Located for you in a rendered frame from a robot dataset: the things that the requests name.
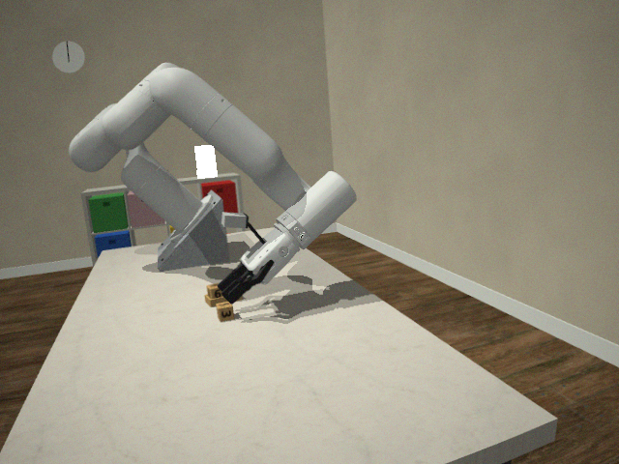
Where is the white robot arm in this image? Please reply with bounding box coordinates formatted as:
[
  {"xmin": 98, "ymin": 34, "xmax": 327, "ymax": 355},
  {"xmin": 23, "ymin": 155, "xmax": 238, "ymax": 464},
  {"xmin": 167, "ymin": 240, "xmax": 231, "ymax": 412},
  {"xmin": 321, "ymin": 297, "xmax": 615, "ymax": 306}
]
[{"xmin": 69, "ymin": 63, "xmax": 357, "ymax": 249}]

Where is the brown wooden digit cube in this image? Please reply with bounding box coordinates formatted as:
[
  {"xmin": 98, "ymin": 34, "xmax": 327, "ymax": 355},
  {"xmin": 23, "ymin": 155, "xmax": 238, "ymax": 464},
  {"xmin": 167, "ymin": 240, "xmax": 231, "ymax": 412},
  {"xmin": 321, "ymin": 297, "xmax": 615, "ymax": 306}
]
[
  {"xmin": 216, "ymin": 302, "xmax": 234, "ymax": 322},
  {"xmin": 207, "ymin": 283, "xmax": 223, "ymax": 300}
]

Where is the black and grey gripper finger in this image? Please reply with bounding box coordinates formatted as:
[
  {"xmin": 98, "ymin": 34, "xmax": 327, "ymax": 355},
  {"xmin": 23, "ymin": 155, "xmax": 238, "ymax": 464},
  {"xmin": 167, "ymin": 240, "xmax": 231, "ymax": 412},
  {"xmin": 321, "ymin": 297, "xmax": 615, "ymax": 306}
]
[
  {"xmin": 221, "ymin": 260, "xmax": 275, "ymax": 305},
  {"xmin": 218, "ymin": 261, "xmax": 247, "ymax": 291}
]

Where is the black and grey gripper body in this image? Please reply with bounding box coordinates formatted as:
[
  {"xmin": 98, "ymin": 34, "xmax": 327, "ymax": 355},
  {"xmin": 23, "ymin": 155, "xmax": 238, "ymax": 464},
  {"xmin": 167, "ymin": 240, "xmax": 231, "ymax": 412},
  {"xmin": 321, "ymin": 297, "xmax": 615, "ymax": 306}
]
[{"xmin": 242, "ymin": 223, "xmax": 300, "ymax": 284}]

